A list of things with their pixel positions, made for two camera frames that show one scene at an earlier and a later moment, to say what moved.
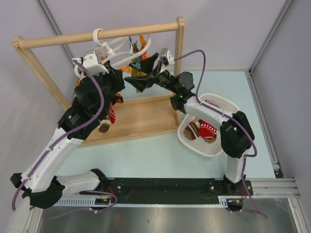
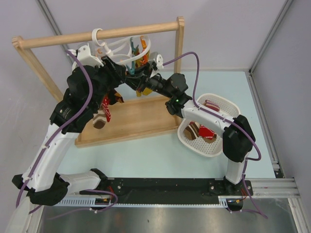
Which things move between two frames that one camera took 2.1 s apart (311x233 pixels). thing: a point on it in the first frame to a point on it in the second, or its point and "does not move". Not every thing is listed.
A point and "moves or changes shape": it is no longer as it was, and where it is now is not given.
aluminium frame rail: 274,188 does not move
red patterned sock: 206,130 does not move
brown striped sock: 192,132 does not move
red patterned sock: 112,113 moves or changes shape
